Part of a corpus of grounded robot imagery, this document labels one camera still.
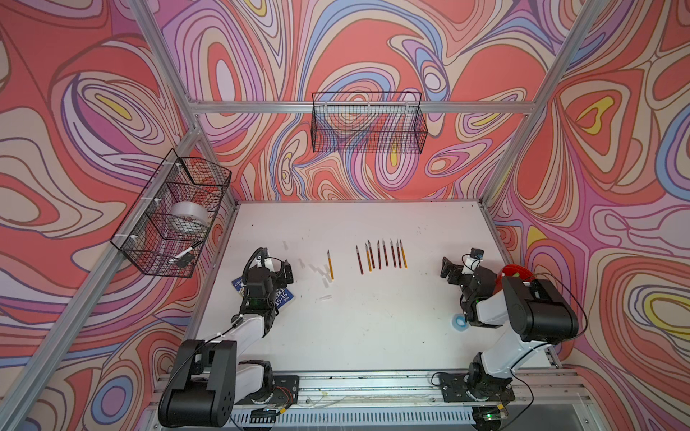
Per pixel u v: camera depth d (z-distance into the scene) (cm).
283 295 89
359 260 101
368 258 101
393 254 102
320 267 99
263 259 74
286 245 105
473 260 81
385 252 102
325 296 91
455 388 73
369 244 105
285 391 72
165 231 75
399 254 102
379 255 101
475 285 74
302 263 99
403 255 102
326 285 94
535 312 48
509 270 84
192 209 75
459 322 86
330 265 99
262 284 67
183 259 72
